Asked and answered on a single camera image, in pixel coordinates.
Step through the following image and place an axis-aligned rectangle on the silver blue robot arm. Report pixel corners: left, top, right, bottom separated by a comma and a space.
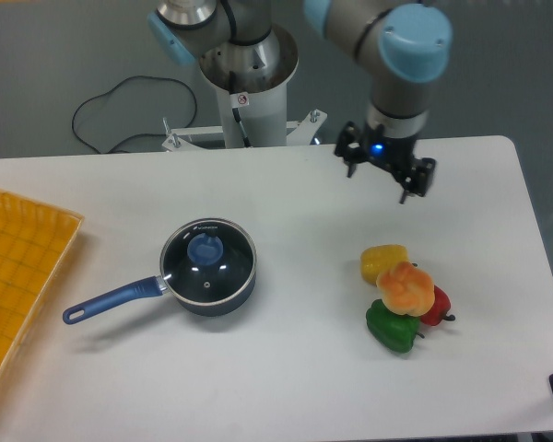
147, 1, 453, 196

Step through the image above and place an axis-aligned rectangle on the glass lid blue knob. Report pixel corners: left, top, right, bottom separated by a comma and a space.
159, 218, 257, 316

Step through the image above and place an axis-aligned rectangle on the red bell pepper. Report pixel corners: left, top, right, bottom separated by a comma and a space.
420, 285, 456, 326

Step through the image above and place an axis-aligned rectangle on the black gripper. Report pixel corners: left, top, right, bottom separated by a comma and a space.
334, 106, 437, 204

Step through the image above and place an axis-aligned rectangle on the white base bracket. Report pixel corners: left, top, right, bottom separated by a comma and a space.
161, 109, 328, 152

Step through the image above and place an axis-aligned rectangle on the black floor cable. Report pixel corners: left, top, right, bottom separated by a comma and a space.
70, 76, 198, 155

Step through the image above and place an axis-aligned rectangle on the yellow bell pepper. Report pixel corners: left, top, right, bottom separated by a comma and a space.
360, 244, 409, 285

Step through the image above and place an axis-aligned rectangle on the blue saucepan with handle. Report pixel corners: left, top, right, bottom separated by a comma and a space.
63, 217, 257, 325

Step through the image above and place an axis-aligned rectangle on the yellow plastic basket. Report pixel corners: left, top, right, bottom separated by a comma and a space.
0, 190, 84, 377

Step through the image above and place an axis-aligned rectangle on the green bell pepper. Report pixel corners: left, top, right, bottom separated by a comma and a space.
365, 299, 425, 354

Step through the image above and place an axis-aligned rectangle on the orange bell pepper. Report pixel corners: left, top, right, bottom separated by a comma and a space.
376, 262, 435, 317

